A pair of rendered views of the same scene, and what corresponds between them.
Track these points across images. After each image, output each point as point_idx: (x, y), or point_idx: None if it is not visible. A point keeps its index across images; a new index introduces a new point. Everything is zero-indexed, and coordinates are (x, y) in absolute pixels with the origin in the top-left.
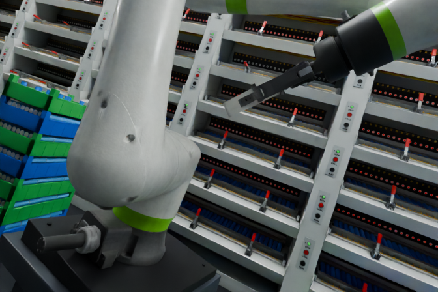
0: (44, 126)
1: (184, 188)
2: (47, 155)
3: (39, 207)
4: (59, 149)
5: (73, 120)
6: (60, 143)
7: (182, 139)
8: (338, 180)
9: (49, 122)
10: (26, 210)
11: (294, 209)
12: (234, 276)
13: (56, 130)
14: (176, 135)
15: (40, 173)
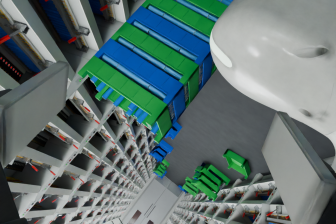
0: (174, 89)
1: None
2: (179, 54)
3: (201, 2)
4: (163, 53)
5: (135, 78)
6: (160, 60)
7: (305, 82)
8: None
9: (167, 90)
10: (215, 9)
11: None
12: None
13: (162, 77)
14: (303, 95)
15: (192, 40)
